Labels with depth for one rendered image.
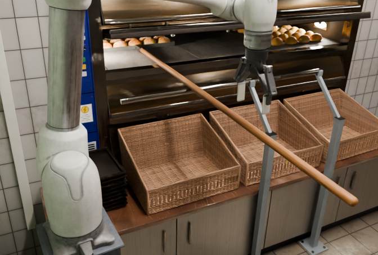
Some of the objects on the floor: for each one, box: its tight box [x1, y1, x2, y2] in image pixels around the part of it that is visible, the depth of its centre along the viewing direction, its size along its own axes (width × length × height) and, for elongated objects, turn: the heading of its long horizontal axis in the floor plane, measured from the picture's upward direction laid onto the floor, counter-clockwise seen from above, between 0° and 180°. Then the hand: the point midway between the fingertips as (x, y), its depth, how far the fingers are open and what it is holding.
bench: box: [39, 115, 378, 255], centre depth 247 cm, size 56×242×58 cm, turn 113°
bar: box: [120, 69, 345, 255], centre depth 211 cm, size 31×127×118 cm, turn 113°
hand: (252, 103), depth 131 cm, fingers open, 13 cm apart
